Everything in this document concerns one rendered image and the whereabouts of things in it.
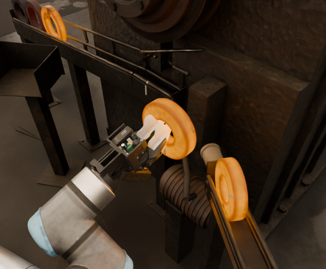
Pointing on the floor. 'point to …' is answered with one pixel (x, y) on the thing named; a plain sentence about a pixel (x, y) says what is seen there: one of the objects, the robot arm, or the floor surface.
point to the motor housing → (183, 211)
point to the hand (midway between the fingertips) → (168, 123)
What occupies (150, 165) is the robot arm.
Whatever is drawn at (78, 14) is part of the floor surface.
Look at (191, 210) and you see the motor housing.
